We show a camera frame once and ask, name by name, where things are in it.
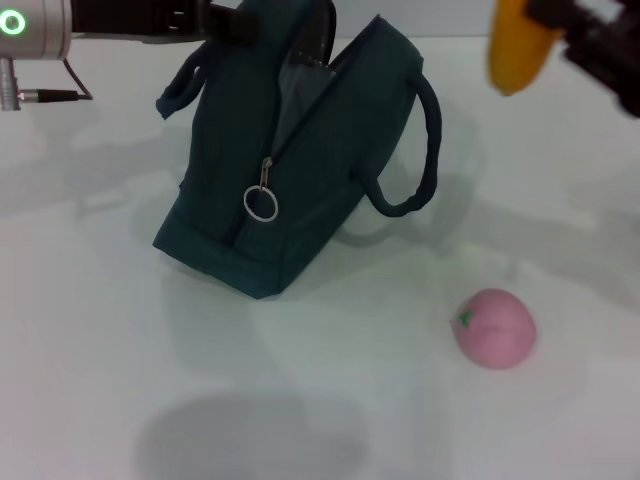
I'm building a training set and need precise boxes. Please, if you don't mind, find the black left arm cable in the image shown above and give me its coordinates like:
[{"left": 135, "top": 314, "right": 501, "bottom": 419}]
[{"left": 17, "top": 58, "right": 95, "bottom": 102}]

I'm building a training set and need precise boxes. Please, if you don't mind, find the pink toy peach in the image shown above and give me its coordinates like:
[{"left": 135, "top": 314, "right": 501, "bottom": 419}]
[{"left": 450, "top": 287, "right": 541, "bottom": 371}]

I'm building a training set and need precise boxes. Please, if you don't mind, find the yellow banana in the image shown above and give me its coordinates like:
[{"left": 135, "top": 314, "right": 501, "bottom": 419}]
[{"left": 486, "top": 0, "right": 565, "bottom": 98}]

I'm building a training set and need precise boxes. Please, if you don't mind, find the dark teal fabric lunch bag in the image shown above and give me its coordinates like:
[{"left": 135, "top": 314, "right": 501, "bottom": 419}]
[{"left": 152, "top": 0, "right": 444, "bottom": 302}]

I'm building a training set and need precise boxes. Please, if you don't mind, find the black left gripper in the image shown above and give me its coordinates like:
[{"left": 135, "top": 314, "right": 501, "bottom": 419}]
[{"left": 69, "top": 0, "right": 262, "bottom": 42}]

